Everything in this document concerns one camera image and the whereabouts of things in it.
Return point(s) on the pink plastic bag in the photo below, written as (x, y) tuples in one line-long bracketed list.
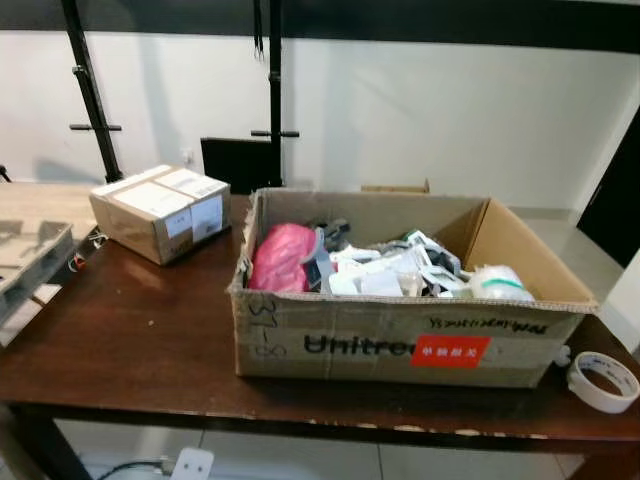
[(280, 258)]

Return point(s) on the slanted black stand pole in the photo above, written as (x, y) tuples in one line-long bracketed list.
[(90, 90)]

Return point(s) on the white power strip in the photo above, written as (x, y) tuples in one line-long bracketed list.
[(192, 465)]

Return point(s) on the small sealed cardboard box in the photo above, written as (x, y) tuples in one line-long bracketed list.
[(140, 230)]

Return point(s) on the grey slatted rack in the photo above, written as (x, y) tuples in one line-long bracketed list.
[(35, 265)]

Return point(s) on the grey crumpled trash piece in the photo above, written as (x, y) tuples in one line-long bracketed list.
[(322, 262)]

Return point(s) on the upright black stand pole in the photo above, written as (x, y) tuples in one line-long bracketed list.
[(275, 90)]

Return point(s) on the black flat panel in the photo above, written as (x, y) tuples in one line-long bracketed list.
[(235, 165)]

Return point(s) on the white green plastic wrap bundle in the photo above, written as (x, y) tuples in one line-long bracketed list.
[(498, 283)]

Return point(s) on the white tape roll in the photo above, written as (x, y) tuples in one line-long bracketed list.
[(585, 393)]

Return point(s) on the dark brown wooden table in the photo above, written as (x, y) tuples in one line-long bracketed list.
[(130, 330)]

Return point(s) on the black slanted board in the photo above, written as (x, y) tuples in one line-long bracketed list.
[(615, 200)]

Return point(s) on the small white plastic piece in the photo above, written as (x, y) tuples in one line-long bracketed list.
[(562, 356)]

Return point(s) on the large open cardboard box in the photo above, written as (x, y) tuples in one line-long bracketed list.
[(350, 345)]

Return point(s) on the white crumpled paper trash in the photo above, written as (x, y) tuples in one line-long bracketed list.
[(385, 272)]

